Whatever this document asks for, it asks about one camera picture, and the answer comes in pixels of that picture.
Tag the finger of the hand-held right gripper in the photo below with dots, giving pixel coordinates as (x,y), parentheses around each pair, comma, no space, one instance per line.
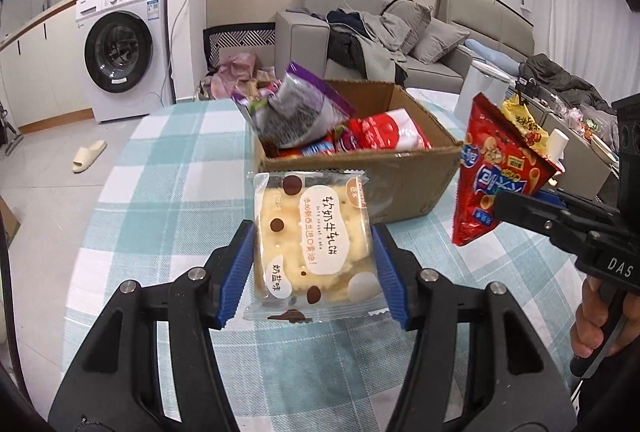
(552,198)
(535,217)

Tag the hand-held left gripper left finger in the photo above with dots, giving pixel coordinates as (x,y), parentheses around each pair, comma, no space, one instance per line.
(237,272)

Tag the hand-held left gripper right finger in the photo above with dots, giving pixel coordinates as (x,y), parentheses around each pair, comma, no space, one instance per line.
(392,277)

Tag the red triangular snack bag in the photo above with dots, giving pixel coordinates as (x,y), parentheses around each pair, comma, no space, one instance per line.
(485,172)

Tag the cream cracker packet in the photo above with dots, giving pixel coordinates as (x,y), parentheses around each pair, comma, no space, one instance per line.
(310,237)

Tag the brown cardboard box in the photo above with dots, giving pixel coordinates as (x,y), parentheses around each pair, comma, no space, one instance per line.
(410,182)

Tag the red and white snack packet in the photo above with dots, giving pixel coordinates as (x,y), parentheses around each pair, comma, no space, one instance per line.
(380,132)

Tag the person's right hand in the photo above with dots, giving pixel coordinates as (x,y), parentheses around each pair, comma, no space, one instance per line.
(587,322)

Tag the beige coffee table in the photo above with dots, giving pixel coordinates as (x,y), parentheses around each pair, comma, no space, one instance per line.
(590,172)

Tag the white paper cup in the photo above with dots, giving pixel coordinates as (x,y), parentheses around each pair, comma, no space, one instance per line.
(557,143)

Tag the yellow plastic bag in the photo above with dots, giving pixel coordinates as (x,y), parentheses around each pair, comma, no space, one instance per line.
(522,119)

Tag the dark green jacket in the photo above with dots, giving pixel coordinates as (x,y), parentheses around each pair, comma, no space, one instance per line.
(555,77)

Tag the checkered tablecloth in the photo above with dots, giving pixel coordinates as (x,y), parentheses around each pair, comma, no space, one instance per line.
(165,172)

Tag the white trash bin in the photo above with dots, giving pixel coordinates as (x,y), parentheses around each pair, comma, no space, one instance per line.
(480,79)

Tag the light blue pillow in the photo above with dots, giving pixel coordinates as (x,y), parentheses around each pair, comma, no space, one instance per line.
(492,57)

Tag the beige slipper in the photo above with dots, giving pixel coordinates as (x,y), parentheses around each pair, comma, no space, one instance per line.
(90,156)

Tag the light grey pillow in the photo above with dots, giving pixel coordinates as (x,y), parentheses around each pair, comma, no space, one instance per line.
(437,42)

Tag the pink cloth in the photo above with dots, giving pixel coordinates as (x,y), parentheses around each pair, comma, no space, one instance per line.
(235,72)

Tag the grey hoodie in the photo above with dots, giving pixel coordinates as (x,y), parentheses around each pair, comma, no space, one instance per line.
(380,57)

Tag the dark grey pillow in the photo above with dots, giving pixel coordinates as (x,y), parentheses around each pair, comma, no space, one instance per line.
(410,19)

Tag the black garment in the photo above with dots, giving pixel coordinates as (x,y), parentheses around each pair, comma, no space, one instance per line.
(345,47)

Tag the black patterned basket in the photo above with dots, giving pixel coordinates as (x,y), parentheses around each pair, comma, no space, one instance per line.
(240,37)

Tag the cardboard box with print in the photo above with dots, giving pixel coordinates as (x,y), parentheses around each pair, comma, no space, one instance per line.
(7,219)

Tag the grey sofa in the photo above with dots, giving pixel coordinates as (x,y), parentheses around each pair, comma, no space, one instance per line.
(295,37)

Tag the white washing machine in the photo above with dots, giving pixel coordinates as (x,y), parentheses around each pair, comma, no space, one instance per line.
(120,57)

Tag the stick vacuum cleaner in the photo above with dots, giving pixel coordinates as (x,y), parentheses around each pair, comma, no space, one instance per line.
(12,139)

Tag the white kitchen base cabinet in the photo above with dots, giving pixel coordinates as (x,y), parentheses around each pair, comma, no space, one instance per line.
(45,62)

